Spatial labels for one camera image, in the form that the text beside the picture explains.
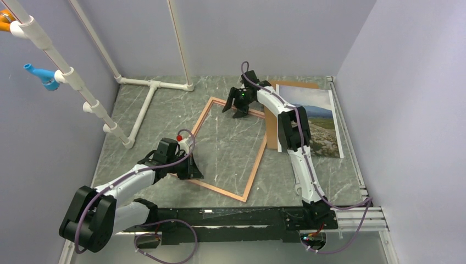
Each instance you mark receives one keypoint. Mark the brown backing board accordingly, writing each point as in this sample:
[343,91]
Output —
[271,120]

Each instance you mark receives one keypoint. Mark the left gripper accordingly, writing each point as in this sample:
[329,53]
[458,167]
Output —
[192,171]

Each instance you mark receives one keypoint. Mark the blue pipe fitting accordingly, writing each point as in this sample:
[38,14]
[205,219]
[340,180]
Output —
[46,77]

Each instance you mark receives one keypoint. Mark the orange pipe fitting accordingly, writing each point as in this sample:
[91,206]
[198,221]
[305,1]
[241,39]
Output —
[6,19]

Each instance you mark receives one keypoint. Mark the landscape photo print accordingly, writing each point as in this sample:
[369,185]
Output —
[320,108]

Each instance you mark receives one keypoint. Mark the white PVC pipe stand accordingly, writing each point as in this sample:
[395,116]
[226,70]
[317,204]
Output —
[27,27]

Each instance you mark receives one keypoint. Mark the aluminium rail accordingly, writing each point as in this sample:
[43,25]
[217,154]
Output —
[351,220]

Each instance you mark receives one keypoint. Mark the wooden picture frame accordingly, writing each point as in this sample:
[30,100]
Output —
[248,187]

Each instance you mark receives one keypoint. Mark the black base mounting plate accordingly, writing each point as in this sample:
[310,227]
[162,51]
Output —
[228,224]

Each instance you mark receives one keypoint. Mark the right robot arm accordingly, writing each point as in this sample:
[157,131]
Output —
[293,137]

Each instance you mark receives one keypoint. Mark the silver wrench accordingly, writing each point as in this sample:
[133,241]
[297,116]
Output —
[297,189]

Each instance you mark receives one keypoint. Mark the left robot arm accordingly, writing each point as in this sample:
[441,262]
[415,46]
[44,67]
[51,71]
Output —
[95,214]

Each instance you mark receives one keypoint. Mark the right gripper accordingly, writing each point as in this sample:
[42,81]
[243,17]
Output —
[243,110]

